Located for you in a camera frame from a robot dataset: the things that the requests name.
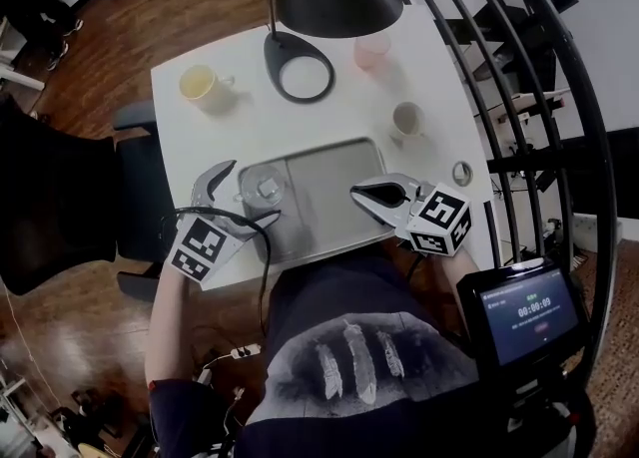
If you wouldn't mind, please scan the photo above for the yellow cup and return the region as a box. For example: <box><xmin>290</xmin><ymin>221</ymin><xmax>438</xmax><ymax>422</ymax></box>
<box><xmin>178</xmin><ymin>64</ymin><xmax>236</xmax><ymax>114</ymax></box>

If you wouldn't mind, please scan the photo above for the beige cup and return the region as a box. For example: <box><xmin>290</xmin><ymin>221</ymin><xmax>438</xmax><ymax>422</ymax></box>
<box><xmin>389</xmin><ymin>101</ymin><xmax>426</xmax><ymax>144</ymax></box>

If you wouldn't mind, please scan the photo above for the person's dark printed shirt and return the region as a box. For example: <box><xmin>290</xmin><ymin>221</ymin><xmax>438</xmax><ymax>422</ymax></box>
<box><xmin>148</xmin><ymin>238</ymin><xmax>565</xmax><ymax>458</ymax></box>

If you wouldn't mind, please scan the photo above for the grey metal tray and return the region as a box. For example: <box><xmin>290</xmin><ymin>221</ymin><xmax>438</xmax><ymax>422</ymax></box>
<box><xmin>238</xmin><ymin>136</ymin><xmax>396</xmax><ymax>264</ymax></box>

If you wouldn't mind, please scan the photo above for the person's right forearm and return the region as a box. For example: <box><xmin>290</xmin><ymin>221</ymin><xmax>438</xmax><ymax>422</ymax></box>
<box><xmin>429</xmin><ymin>245</ymin><xmax>483</xmax><ymax>347</ymax></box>

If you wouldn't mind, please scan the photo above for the person's left forearm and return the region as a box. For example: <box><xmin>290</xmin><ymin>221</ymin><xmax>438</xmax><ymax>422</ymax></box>
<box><xmin>144</xmin><ymin>261</ymin><xmax>201</xmax><ymax>390</ymax></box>

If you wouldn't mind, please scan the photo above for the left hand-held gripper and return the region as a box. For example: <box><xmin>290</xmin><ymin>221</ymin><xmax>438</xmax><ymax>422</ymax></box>
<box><xmin>170</xmin><ymin>160</ymin><xmax>247</xmax><ymax>291</ymax></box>

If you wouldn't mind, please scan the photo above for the black screen device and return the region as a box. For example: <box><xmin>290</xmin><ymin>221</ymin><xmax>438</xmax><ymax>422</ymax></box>
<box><xmin>455</xmin><ymin>255</ymin><xmax>586</xmax><ymax>383</ymax></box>

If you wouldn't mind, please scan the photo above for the pink translucent cup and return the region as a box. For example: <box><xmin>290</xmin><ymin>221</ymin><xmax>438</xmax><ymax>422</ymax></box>
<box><xmin>353</xmin><ymin>32</ymin><xmax>391</xmax><ymax>72</ymax></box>

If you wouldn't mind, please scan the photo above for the clear glass cup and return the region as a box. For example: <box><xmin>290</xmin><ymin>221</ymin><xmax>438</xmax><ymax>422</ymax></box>
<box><xmin>234</xmin><ymin>165</ymin><xmax>287</xmax><ymax>208</ymax></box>

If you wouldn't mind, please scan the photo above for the black cable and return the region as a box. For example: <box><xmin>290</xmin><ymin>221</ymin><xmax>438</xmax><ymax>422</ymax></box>
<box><xmin>159</xmin><ymin>205</ymin><xmax>284</xmax><ymax>340</ymax></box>

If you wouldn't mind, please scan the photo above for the white power strip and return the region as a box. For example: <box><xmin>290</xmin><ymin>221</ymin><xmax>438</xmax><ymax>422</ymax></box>
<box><xmin>230</xmin><ymin>342</ymin><xmax>263</xmax><ymax>360</ymax></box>

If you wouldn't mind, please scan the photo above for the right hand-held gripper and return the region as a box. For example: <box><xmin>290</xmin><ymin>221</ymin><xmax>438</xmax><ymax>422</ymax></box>
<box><xmin>349</xmin><ymin>174</ymin><xmax>473</xmax><ymax>258</ymax></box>

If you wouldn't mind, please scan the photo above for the black office chair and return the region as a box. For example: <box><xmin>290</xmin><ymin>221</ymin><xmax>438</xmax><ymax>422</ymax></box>
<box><xmin>0</xmin><ymin>94</ymin><xmax>174</xmax><ymax>303</ymax></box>

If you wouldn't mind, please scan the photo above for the black curved metal railing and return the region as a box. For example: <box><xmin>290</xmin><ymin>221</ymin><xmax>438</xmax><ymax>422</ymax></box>
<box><xmin>371</xmin><ymin>0</ymin><xmax>623</xmax><ymax>397</ymax></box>

